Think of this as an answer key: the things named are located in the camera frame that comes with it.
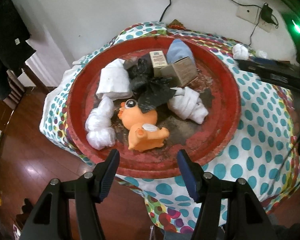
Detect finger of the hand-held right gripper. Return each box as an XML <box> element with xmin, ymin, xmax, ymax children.
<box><xmin>236</xmin><ymin>59</ymin><xmax>300</xmax><ymax>90</ymax></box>
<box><xmin>249</xmin><ymin>56</ymin><xmax>300</xmax><ymax>67</ymax></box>

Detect thick black cable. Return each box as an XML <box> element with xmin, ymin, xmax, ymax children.
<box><xmin>159</xmin><ymin>0</ymin><xmax>175</xmax><ymax>22</ymax></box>

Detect dark hanging clothes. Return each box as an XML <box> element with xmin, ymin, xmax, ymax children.
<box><xmin>0</xmin><ymin>0</ymin><xmax>37</xmax><ymax>100</ymax></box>

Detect dark wooden furniture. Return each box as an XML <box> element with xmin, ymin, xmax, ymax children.
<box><xmin>12</xmin><ymin>197</ymin><xmax>37</xmax><ymax>240</ymax></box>

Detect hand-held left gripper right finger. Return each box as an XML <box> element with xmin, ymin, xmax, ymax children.
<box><xmin>176</xmin><ymin>149</ymin><xmax>280</xmax><ymax>240</ymax></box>

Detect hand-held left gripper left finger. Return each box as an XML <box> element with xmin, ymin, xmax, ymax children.
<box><xmin>19</xmin><ymin>149</ymin><xmax>120</xmax><ymax>240</ymax></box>

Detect black plug charger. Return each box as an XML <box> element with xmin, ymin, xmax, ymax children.
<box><xmin>261</xmin><ymin>3</ymin><xmax>274</xmax><ymax>23</ymax></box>

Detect blue-grey sock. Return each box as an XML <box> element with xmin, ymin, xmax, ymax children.
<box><xmin>166</xmin><ymin>39</ymin><xmax>196</xmax><ymax>64</ymax></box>

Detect brown cardboard box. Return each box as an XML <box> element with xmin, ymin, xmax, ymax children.
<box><xmin>160</xmin><ymin>57</ymin><xmax>198</xmax><ymax>87</ymax></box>

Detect white knotted sock bundle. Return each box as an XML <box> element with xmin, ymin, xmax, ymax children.
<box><xmin>168</xmin><ymin>86</ymin><xmax>208</xmax><ymax>124</ymax></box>

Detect orange rubber toy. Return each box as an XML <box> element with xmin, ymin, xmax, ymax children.
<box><xmin>118</xmin><ymin>99</ymin><xmax>170</xmax><ymax>152</ymax></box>

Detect polka dot tablecloth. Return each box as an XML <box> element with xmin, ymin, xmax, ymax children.
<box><xmin>39</xmin><ymin>21</ymin><xmax>300</xmax><ymax>234</ymax></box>

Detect small tan box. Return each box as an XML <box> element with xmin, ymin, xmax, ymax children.
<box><xmin>149</xmin><ymin>51</ymin><xmax>168</xmax><ymax>77</ymax></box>

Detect round red tray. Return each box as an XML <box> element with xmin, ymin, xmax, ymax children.
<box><xmin>66</xmin><ymin>36</ymin><xmax>241</xmax><ymax>179</ymax></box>

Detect thin black cable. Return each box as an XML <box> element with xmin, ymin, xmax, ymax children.
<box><xmin>249</xmin><ymin>17</ymin><xmax>278</xmax><ymax>46</ymax></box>

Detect red snack packet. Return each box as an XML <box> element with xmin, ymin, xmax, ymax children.
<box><xmin>167</xmin><ymin>19</ymin><xmax>186</xmax><ymax>29</ymax></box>

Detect brown wooden door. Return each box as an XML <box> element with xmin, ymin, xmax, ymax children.
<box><xmin>0</xmin><ymin>65</ymin><xmax>50</xmax><ymax>130</ymax></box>

